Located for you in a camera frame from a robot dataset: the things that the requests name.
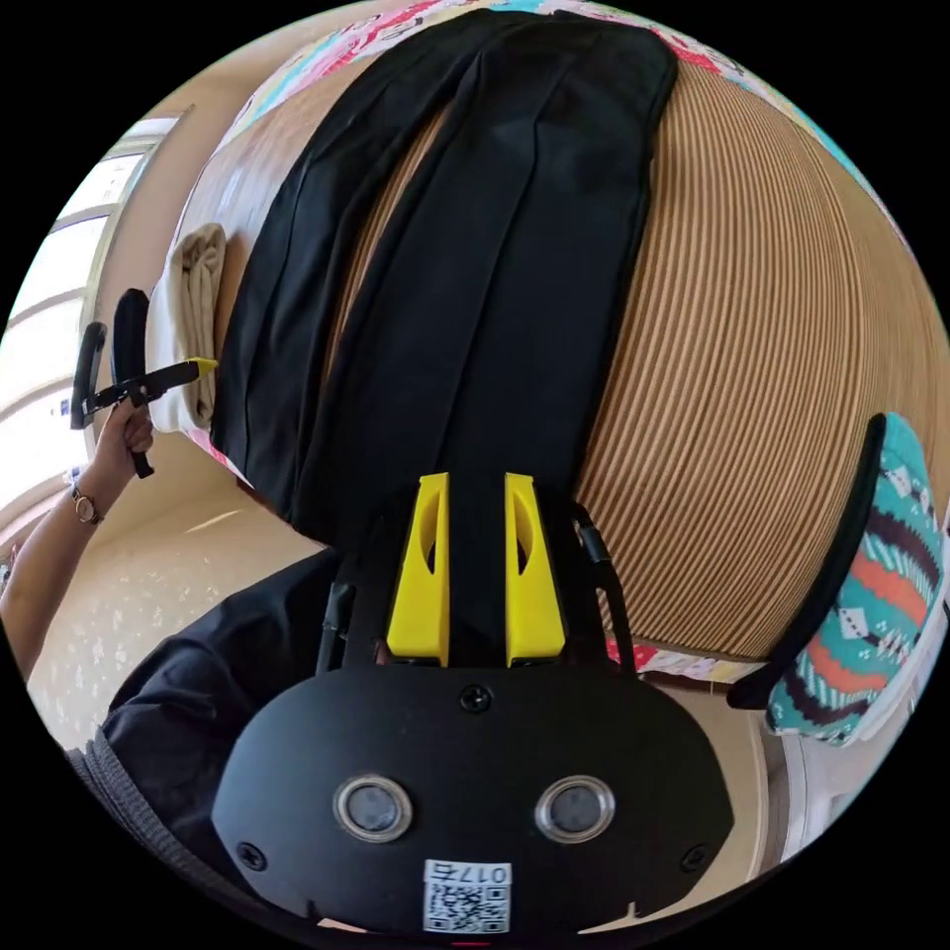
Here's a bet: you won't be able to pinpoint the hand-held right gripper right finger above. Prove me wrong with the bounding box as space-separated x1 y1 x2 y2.
505 471 571 668

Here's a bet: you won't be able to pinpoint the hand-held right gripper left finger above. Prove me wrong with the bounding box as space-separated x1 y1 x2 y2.
385 471 452 667

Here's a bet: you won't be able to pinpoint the black pants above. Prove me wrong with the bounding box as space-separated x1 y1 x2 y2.
210 8 678 558

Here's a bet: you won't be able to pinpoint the person's left forearm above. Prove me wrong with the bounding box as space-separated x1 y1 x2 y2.
0 463 113 658

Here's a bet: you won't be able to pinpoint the person's left hand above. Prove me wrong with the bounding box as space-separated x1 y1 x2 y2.
88 403 156 488

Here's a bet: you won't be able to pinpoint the beige folded cloth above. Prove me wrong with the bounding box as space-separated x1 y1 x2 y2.
151 222 232 433

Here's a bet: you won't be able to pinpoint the window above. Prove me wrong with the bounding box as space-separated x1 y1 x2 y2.
0 115 179 524

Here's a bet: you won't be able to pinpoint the person's body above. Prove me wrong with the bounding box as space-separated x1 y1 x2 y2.
62 545 350 918

